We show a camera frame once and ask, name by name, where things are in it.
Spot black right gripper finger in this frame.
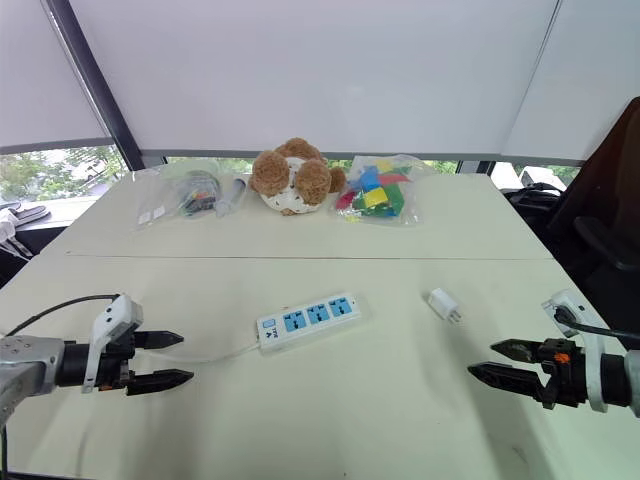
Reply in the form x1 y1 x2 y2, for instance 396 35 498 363
490 338 547 366
466 362 545 401

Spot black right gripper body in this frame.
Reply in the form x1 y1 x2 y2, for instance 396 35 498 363
537 337 591 411

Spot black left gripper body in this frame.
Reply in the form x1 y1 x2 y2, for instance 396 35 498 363
93 330 140 397

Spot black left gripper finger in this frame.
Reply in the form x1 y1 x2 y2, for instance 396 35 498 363
126 368 196 398
134 329 185 350

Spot white plug adapter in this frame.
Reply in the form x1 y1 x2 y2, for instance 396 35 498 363
427 287 463 326

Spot white blue power strip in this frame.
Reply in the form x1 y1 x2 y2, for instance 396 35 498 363
256 291 372 357

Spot clear bag of small parts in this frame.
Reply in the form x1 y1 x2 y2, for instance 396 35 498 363
133 166 224 232

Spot black bag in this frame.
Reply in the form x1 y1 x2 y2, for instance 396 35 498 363
501 181 567 222

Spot dark office chair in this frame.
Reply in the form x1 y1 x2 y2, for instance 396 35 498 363
546 96 640 349

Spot white crumpled cloth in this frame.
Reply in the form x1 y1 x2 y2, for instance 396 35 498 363
0 206 22 254

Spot grey sandals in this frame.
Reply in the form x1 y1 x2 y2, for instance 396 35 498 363
0 201 52 225

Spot bag of coloured building blocks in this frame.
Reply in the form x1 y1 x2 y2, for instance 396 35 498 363
328 153 437 227

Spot brown white plush toy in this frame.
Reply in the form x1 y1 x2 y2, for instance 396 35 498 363
247 136 348 218

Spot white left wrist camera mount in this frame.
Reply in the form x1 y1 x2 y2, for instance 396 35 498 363
81 293 145 396

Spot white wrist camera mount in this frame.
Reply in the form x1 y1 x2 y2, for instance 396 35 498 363
541 289 610 414
81 293 145 396

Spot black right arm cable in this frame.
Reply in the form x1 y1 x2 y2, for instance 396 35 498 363
553 305 640 347

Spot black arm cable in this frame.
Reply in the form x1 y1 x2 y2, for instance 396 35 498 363
0 293 122 342
553 305 640 347

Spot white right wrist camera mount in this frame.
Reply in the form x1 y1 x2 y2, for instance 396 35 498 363
541 289 610 414

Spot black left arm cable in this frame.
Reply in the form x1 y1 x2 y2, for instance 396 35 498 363
0 293 122 342

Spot black window frame post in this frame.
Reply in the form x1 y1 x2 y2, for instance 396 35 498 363
46 0 147 172

